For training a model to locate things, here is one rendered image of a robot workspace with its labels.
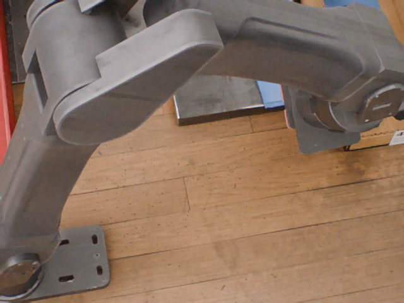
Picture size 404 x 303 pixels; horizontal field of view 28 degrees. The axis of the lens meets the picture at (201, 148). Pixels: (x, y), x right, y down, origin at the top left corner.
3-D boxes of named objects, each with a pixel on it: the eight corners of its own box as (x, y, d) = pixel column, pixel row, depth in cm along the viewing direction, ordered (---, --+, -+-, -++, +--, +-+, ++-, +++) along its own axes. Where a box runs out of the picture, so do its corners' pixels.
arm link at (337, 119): (369, 60, 79) (398, 57, 72) (382, 117, 79) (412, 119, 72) (302, 79, 78) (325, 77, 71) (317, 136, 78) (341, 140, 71)
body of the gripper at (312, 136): (338, 45, 85) (363, 40, 77) (355, 141, 86) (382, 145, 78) (278, 57, 84) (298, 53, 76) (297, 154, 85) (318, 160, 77)
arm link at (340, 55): (394, 1, 70) (104, -89, 49) (439, 89, 66) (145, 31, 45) (297, 80, 77) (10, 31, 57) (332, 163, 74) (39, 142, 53)
